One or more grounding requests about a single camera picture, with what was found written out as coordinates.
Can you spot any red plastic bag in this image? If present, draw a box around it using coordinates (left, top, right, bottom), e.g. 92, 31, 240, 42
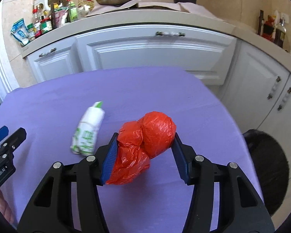
106, 111, 177, 185

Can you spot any black trash bin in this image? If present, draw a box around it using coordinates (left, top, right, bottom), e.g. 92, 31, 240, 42
243, 129, 290, 216

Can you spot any person's hand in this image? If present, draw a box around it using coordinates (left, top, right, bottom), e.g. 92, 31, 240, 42
0, 190, 14, 224

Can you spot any purple tablecloth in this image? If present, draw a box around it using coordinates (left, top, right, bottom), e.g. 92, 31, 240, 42
0, 67, 260, 232

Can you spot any white green squeezed tube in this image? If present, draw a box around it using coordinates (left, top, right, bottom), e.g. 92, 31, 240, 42
70, 102, 105, 156

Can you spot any white right cabinet door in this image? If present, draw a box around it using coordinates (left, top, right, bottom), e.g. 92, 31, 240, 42
258, 75, 291, 177

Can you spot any white left cabinet door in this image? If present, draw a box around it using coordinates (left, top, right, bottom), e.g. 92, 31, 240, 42
26, 37, 83, 83

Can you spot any blue white snack bag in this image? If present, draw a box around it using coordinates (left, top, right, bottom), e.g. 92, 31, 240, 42
10, 18, 29, 46

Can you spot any red capped spice jar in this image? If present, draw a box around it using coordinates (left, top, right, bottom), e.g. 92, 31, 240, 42
40, 17, 52, 34

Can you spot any white corner cabinet door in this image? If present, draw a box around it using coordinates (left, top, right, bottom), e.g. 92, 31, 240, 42
222, 42, 289, 133

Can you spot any pink white pouch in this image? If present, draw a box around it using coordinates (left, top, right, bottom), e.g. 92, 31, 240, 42
52, 7, 69, 29

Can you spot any green bottle on counter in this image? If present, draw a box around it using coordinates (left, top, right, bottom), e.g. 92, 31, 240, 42
67, 0, 78, 23

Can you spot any white spice rack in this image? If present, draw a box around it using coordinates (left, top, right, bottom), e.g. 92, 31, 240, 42
33, 0, 69, 24

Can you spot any white wide drawer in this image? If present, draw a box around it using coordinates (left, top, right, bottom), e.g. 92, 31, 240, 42
75, 24, 236, 86

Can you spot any cooking oil bottle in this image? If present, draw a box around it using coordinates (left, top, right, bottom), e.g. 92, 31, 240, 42
78, 0, 94, 18

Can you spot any dark sauce bottle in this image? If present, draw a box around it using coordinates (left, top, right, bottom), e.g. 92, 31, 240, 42
274, 17, 287, 48

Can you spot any tall dark glass bottle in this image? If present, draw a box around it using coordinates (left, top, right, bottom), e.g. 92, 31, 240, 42
257, 10, 264, 36

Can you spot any white cloth on stove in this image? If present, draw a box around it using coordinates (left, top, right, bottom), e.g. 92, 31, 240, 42
87, 0, 222, 21

